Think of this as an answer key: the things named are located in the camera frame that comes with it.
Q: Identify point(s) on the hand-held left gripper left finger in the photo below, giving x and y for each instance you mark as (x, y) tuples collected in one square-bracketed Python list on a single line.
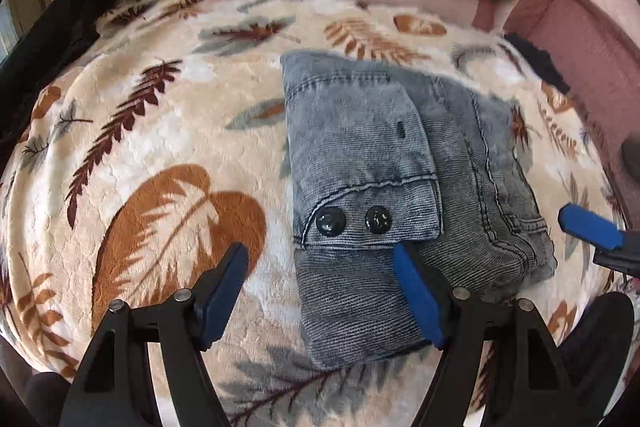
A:
[(220, 302)]

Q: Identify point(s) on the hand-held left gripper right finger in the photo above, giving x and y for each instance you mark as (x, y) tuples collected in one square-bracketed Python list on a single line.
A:
[(417, 302)]

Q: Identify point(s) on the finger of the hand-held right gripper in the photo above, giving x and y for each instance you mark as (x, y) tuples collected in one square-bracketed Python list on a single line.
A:
[(587, 224), (622, 263)]

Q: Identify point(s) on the grey washed denim pants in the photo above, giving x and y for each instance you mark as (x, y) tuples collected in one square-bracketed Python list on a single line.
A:
[(350, 142)]

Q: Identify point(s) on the small black cloth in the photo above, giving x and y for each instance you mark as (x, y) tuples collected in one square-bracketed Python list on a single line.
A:
[(542, 59)]

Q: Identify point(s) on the beige leaf print blanket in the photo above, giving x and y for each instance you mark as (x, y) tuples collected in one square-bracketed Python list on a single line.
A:
[(165, 117)]

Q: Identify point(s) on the pink upholstered sofa backrest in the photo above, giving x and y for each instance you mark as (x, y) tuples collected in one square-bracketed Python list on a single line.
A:
[(575, 22)]

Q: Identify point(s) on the black jacket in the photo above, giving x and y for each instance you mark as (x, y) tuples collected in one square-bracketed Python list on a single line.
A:
[(55, 37)]

